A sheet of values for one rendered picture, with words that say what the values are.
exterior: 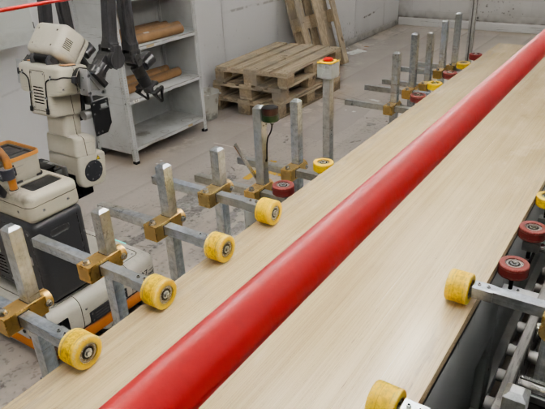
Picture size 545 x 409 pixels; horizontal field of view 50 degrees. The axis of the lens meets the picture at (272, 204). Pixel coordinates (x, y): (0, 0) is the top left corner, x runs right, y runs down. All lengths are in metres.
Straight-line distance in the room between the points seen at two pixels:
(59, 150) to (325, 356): 1.89
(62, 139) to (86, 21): 2.01
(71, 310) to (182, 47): 3.11
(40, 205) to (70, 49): 0.69
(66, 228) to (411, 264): 1.55
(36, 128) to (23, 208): 2.24
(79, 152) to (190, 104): 2.74
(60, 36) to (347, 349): 1.87
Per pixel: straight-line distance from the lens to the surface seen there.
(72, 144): 2.80
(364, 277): 1.59
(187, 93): 5.41
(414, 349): 1.38
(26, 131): 4.67
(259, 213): 1.81
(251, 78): 5.61
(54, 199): 2.56
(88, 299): 2.79
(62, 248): 1.76
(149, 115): 5.44
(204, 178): 2.31
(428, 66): 3.65
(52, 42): 2.72
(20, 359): 2.99
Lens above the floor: 1.80
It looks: 27 degrees down
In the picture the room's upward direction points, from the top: 3 degrees counter-clockwise
